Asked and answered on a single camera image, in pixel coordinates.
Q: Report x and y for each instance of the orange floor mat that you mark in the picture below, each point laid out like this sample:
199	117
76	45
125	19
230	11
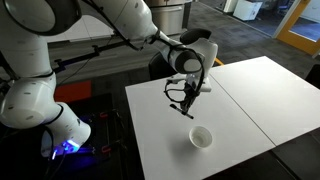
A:
73	91

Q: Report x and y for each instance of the stainless steel appliance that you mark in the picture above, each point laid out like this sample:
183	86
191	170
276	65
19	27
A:
170	20

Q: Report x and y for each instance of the black robot cart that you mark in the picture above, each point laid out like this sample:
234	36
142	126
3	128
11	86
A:
93	106

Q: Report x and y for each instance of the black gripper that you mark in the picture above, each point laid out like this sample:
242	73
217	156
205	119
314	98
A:
191	87

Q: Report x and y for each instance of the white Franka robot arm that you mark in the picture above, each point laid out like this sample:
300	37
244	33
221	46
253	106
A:
26	100

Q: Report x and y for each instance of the black plastic chair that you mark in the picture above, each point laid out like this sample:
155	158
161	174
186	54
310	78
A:
158	70
196	33

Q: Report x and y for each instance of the black camera boom stand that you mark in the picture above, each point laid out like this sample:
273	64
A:
80	58

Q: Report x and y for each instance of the orange door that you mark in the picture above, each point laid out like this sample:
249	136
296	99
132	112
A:
293	38

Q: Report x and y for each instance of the white paper cup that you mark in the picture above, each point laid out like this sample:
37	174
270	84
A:
200	138

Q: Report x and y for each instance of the white cabinet row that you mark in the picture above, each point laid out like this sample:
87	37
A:
96	30

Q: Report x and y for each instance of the white box appliance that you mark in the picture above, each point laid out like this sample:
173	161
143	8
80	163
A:
246	10
230	5

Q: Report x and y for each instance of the red clamp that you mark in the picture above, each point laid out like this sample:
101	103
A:
104	115
106	149

